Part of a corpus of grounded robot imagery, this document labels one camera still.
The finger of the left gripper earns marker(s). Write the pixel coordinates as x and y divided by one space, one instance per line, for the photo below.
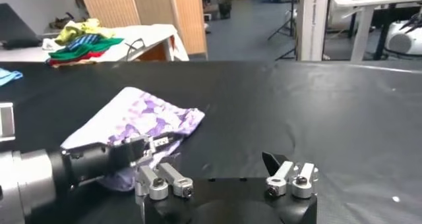
151 146

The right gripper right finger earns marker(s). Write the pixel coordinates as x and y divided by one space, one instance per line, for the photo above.
296 179

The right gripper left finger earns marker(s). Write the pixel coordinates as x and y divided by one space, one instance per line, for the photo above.
155 182

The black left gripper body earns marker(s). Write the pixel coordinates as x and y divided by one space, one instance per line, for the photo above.
92 162

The lavender t-shirt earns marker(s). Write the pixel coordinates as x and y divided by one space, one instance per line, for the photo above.
132 116

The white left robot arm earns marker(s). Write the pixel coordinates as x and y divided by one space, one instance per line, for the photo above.
23 185

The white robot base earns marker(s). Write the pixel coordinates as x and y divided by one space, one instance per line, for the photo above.
405 42

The black vinyl table cover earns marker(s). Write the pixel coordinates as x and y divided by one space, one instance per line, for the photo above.
296 113

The red folded garment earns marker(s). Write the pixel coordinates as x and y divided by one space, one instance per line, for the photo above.
76 59

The white tablecloth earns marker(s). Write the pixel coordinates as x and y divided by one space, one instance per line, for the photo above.
151 34

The light blue garment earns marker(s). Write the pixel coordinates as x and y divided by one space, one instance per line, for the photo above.
8 76

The blue striped garment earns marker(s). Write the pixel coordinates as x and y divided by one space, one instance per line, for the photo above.
84 41

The black tripod stand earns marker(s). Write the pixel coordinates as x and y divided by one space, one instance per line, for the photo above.
291 11
287 54

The crumpled white garment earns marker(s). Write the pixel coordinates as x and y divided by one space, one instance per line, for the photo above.
52 44

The white side table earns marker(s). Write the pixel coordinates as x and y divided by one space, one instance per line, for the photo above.
19 55

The yellow-green garment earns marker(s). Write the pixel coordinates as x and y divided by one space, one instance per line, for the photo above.
76 31

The bamboo folding screen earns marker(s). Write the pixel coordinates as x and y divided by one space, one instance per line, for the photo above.
148 4

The black trash bin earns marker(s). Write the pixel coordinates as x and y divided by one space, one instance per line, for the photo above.
225 9

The tall white cardboard box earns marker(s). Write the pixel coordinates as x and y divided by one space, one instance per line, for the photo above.
311 24

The black laptop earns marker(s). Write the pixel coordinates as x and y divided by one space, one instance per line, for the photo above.
14 27

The white standing desk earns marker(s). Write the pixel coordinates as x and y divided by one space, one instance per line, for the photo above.
362 31

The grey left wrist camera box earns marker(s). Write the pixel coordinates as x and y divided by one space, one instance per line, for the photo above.
6 123

